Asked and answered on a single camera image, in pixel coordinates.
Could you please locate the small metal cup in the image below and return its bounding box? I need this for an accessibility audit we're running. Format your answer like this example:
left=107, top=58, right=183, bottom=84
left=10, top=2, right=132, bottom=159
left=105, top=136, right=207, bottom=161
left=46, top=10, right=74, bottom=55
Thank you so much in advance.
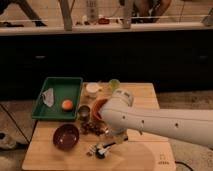
left=78, top=105, right=90, bottom=121

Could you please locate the wooden table board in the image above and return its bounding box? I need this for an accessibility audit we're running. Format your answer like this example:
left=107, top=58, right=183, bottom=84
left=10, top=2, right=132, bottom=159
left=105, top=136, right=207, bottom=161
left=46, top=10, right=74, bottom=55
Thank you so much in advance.
left=21, top=82, right=177, bottom=171

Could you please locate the metal fork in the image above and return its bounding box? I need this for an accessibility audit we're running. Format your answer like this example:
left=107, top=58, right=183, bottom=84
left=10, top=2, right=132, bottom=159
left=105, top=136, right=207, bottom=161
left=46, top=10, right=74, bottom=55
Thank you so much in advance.
left=87, top=144, right=99, bottom=156

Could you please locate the white handled brush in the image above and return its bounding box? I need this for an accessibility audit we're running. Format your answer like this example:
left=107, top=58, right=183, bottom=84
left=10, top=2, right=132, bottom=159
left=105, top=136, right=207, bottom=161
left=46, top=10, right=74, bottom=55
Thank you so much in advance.
left=95, top=142, right=115, bottom=159

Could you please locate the green translucent cup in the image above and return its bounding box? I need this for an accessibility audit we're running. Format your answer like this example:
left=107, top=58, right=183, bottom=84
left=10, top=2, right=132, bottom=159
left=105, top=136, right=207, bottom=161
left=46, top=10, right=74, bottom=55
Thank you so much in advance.
left=109, top=79, right=120, bottom=91

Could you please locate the white round container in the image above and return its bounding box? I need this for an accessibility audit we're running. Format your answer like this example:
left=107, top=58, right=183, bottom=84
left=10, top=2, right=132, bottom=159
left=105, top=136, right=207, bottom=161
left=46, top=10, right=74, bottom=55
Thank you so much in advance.
left=86, top=83, right=100, bottom=98

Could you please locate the orange bowl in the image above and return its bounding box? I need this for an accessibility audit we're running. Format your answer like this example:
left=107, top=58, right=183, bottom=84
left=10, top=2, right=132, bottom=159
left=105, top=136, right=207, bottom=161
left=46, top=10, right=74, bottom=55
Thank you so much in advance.
left=92, top=99, right=107, bottom=121

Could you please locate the brown grape bunch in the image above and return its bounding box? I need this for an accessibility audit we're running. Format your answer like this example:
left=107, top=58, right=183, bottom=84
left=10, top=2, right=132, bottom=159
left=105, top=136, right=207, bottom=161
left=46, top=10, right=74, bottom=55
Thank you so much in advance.
left=80, top=122, right=108, bottom=136

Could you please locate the purple bowl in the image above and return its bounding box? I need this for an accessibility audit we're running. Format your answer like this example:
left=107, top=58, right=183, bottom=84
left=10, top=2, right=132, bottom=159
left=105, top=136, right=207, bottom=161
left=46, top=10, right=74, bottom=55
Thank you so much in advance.
left=53, top=124, right=79, bottom=151

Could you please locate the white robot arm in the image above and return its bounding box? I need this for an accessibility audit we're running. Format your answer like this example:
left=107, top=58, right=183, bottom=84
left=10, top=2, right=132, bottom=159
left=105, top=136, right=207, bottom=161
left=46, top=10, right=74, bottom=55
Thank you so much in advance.
left=99, top=88, right=213, bottom=149

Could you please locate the orange fruit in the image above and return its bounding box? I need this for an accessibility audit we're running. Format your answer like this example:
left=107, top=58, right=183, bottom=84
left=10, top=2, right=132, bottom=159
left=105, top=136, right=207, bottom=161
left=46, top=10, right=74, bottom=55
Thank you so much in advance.
left=61, top=99, right=73, bottom=111

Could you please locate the green plastic tray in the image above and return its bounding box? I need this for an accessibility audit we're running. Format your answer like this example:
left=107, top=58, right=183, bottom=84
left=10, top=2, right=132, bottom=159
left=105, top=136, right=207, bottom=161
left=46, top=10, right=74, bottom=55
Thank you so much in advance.
left=32, top=77, right=83, bottom=121

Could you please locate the crumpled white paper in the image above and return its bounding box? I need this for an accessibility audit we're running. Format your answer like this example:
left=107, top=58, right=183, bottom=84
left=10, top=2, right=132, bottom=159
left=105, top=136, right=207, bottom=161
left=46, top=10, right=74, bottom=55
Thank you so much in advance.
left=42, top=88, right=54, bottom=107

